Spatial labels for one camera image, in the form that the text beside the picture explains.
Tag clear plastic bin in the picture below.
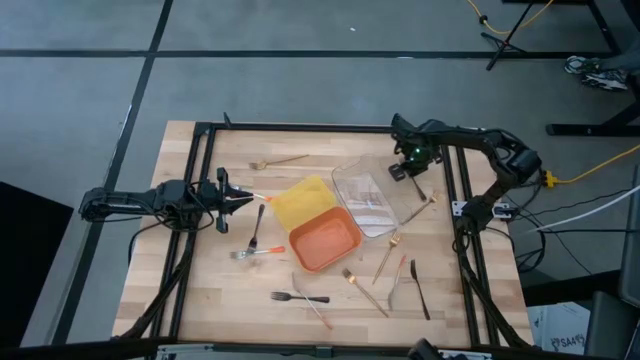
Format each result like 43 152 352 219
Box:
330 152 407 240

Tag white cardboard box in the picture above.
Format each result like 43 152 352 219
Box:
527 301 591 356

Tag black cable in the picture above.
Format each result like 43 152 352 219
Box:
537 227 640 235

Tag person's shoe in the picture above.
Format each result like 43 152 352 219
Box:
579 69 629 93
564 55 602 76

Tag black desk foot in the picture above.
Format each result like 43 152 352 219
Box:
545 102 640 137

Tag white cable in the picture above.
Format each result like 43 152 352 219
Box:
529 184 640 234

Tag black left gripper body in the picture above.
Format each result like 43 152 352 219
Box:
189 167 231 234

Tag silver fork orange handle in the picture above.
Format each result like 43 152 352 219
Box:
229 245 287 261
386 255 408 312
230 186 274 203
291 271 334 331

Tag orange plastic bin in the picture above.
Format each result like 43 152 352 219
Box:
288 206 364 274

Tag yellow plastic bin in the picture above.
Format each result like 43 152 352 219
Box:
269 174 339 233

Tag wooden utensil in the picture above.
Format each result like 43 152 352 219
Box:
399 192 440 226

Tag black aluminium table frame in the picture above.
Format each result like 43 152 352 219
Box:
112 112 534 351

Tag yellow extension cable with plug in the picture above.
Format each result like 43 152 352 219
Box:
543 143 640 189

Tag black tripod stand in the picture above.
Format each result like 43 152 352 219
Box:
479 0 536 72

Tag gold fork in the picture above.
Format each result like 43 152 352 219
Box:
341 268 390 319
248 154 310 172
371 231 403 286

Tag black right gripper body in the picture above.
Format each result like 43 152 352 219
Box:
395 122 444 175

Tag black floor mat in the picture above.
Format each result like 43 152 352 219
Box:
0 180 75 349

